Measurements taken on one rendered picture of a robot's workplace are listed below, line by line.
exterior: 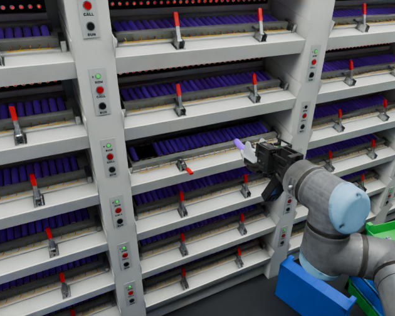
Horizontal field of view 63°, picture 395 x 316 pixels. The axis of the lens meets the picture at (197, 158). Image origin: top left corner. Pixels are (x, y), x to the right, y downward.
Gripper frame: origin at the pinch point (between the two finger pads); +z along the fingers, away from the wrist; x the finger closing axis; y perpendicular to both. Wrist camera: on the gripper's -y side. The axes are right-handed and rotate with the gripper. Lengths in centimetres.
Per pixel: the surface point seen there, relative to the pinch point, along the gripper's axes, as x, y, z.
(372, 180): -95, -45, 23
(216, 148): -1.5, -6.5, 20.7
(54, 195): 52, -10, 20
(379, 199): -101, -56, 21
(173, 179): 16.3, -12.3, 16.9
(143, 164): 24.9, -6.9, 20.8
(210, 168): 2.9, -11.5, 16.6
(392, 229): -75, -50, -4
